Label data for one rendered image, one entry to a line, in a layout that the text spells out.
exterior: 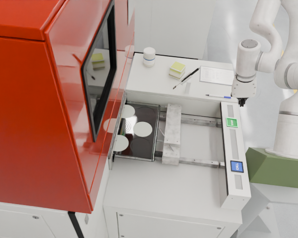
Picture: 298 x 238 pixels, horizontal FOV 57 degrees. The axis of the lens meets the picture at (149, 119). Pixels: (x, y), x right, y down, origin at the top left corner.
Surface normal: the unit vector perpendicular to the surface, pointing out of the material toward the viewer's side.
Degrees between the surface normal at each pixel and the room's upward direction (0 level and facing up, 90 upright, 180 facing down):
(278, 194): 0
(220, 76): 0
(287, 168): 90
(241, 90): 90
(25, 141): 90
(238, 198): 90
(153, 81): 0
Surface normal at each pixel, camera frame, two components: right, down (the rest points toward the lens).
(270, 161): -0.11, 0.75
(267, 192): 0.05, -0.65
